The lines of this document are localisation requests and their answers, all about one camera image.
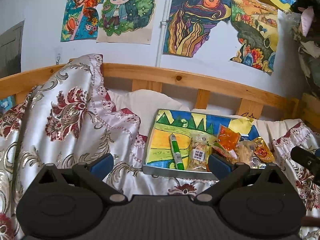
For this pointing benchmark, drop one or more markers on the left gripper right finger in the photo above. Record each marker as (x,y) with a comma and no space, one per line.
(229,176)

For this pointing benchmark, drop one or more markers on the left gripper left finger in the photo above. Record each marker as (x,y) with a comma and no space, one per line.
(91,176)

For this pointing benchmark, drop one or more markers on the clear pastry bag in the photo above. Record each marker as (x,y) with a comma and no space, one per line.
(245,153)

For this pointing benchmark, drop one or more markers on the orange translucent packet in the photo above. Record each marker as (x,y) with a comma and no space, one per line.
(227,138)

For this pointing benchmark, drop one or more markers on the gold duck snack packet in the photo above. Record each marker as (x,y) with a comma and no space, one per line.
(262,151)

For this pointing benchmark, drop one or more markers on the clear nut bar packet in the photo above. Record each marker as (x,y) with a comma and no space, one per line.
(197,153)

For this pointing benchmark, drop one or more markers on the green white stick packet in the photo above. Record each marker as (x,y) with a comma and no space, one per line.
(176,152)

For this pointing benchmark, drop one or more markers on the pink green white packet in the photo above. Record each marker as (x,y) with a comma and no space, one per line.
(229,155)

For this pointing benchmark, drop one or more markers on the yellow snack bar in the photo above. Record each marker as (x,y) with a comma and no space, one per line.
(208,153)

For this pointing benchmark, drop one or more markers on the metal tray with drawing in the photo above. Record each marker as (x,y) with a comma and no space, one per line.
(158,159)

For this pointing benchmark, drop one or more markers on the white pillow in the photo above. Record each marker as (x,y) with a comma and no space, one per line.
(145,104)

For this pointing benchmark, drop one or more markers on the landscape drawing poster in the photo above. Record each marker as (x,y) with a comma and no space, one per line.
(256,24)

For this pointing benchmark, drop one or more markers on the girl drawing poster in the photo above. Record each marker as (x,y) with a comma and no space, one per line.
(80,21)

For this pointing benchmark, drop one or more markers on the blond boy drawing poster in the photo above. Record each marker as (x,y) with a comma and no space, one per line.
(126,21)

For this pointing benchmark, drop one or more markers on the swirly night drawing poster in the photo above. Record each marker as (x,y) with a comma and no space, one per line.
(190,23)

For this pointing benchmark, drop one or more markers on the wooden bed rail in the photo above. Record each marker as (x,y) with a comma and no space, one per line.
(152,78)

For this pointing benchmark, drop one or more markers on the grey wall panel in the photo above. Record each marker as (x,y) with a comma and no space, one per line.
(10,50)

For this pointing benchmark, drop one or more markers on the white wall pipe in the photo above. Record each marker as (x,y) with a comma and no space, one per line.
(163,27)

